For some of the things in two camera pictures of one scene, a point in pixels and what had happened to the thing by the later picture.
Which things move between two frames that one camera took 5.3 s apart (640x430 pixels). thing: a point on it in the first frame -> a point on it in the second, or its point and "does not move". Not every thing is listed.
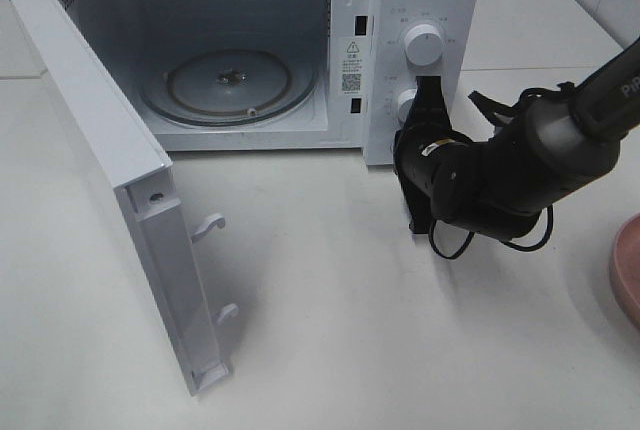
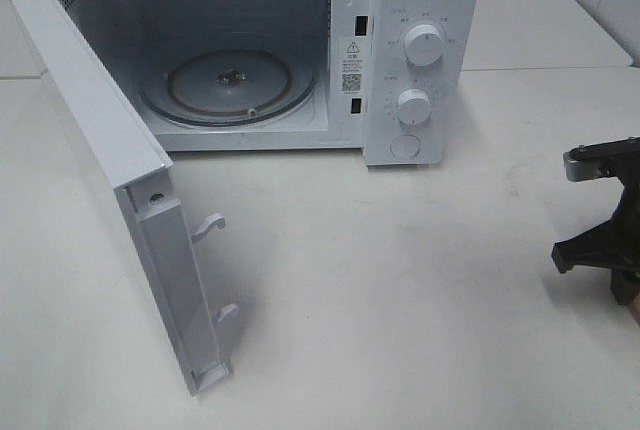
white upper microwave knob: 423,45 does not move
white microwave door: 163,242 does not move
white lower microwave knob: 405,100 does not move
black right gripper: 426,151 -> 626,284
